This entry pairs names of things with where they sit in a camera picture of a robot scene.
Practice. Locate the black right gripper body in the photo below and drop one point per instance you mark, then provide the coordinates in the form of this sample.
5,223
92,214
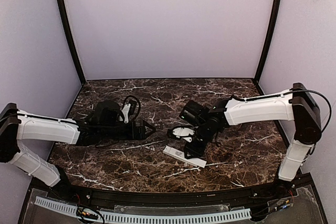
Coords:
191,151

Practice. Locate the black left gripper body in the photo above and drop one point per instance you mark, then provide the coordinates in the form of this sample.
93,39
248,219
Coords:
139,131

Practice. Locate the grey remote battery cover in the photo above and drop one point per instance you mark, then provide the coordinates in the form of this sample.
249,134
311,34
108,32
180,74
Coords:
179,155

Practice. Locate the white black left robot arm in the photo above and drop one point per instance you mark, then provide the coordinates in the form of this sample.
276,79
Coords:
109,119

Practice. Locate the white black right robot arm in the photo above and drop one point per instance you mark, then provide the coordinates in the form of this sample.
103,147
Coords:
296,104

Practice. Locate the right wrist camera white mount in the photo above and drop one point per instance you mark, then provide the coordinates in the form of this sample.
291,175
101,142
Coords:
181,132

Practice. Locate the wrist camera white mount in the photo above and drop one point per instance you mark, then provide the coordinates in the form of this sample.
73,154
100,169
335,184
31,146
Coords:
127,111
181,132

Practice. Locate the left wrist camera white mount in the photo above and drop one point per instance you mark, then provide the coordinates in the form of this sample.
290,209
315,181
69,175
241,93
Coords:
127,111

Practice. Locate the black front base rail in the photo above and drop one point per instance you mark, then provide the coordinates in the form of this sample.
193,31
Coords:
252,196

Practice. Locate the left white cable duct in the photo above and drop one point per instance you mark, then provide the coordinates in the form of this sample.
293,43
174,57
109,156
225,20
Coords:
58,206

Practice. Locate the black left frame post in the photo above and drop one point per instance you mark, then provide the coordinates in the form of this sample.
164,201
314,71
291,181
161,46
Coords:
70,40

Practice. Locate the black frame post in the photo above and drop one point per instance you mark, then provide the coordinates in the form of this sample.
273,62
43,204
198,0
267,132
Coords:
268,40
70,40

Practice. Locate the black right frame post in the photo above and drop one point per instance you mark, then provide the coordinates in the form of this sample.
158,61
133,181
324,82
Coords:
268,40

